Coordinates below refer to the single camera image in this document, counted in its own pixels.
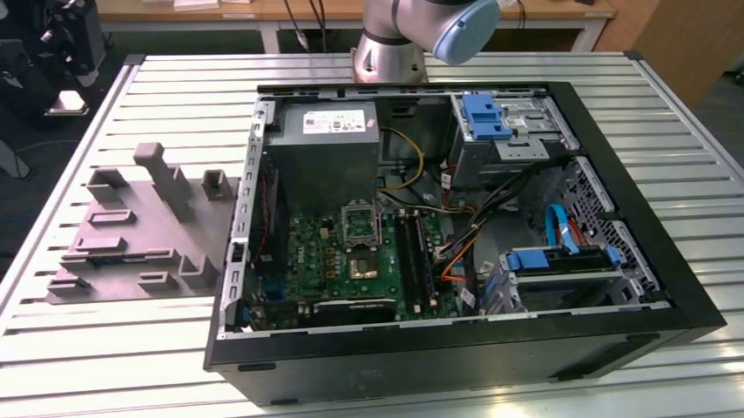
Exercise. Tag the blue plastic drive carrier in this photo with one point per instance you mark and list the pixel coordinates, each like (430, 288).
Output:
(483, 117)

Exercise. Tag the small white box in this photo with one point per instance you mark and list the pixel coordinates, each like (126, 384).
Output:
(198, 4)

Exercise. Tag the wooden desk white frame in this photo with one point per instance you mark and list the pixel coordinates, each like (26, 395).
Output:
(552, 11)

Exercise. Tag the metal locking lever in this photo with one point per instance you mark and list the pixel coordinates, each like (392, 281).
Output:
(379, 231)

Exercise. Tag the grey parts rack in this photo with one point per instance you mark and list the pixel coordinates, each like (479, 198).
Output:
(152, 217)

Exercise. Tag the green motherboard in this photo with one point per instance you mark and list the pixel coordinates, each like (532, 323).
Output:
(308, 257)

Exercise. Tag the blue VGA port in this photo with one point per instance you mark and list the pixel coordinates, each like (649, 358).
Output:
(245, 317)

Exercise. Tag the black graphics card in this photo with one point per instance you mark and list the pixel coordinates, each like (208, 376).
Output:
(352, 307)

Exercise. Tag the silver CPU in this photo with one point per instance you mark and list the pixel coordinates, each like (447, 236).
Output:
(68, 102)

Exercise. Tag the black RAM slot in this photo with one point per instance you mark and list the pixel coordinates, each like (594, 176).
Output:
(406, 261)
(412, 261)

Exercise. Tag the RAM stick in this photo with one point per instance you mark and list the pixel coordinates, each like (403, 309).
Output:
(117, 260)
(427, 261)

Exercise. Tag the brown wooden cabinet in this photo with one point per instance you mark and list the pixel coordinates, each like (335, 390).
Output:
(686, 43)

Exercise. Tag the grey metal disk bay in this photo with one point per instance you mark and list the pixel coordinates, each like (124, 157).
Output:
(570, 278)

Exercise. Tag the CPU socket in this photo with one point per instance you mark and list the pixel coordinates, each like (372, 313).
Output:
(364, 265)

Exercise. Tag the blue board connector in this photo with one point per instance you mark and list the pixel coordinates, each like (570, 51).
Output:
(276, 291)

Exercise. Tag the grey metal drive cage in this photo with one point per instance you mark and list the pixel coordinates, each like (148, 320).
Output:
(523, 150)

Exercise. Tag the grey power supply unit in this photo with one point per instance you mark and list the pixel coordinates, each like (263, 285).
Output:
(325, 174)

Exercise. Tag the black PC case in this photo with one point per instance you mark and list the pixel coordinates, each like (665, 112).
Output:
(407, 361)

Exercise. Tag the hard disk in blue carrier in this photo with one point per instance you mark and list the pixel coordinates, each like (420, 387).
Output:
(532, 260)

